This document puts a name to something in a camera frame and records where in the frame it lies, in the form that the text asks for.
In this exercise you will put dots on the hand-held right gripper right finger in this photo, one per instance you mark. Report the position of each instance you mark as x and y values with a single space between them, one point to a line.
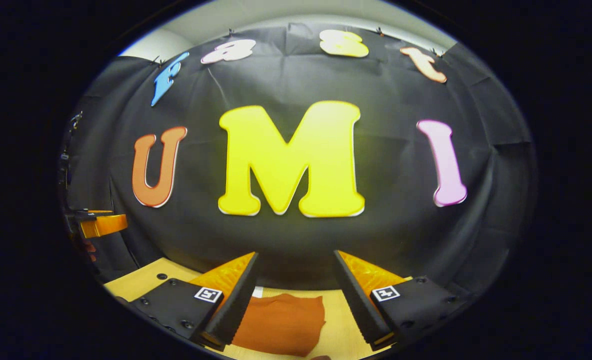
358 305

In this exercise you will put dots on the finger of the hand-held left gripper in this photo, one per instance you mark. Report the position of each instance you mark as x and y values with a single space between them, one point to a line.
103 225

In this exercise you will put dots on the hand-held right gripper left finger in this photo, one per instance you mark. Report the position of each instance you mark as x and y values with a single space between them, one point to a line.
235 305

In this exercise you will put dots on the rust orange button shirt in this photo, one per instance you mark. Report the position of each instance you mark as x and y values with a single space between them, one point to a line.
280 325

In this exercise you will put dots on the black backdrop cloth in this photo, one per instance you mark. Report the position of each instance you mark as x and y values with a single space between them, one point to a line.
200 240

